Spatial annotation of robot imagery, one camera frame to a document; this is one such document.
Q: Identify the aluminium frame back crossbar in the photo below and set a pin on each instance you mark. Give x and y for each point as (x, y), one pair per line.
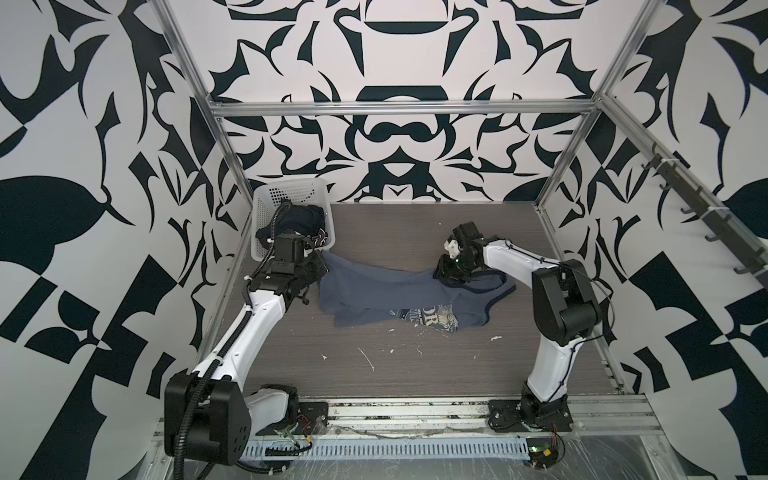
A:
(227, 110)

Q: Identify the grey wall hook rack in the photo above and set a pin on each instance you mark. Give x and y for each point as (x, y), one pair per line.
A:
(724, 225)

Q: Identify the blue-grey tank top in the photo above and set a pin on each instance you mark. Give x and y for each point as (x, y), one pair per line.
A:
(356, 295)

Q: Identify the white slotted cable duct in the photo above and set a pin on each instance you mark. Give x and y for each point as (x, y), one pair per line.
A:
(509, 448)

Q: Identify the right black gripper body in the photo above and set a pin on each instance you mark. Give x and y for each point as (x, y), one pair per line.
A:
(457, 269)

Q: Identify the aluminium front rail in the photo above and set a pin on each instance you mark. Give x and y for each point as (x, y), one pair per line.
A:
(389, 417)

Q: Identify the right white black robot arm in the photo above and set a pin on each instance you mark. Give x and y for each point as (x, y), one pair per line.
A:
(565, 312)

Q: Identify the dark navy tank top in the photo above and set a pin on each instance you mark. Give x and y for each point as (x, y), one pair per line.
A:
(305, 220)

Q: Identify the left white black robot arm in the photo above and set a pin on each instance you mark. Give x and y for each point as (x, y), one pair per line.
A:
(207, 416)

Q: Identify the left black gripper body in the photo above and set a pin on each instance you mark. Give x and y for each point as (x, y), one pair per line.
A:
(311, 267)

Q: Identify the white plastic laundry basket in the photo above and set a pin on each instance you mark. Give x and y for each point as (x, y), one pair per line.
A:
(268, 197)

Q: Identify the green circuit board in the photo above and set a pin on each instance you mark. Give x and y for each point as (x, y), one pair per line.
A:
(544, 454)

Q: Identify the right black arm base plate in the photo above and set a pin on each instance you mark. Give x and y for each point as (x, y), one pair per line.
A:
(529, 415)

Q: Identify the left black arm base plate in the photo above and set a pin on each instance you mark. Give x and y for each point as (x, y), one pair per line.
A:
(312, 418)

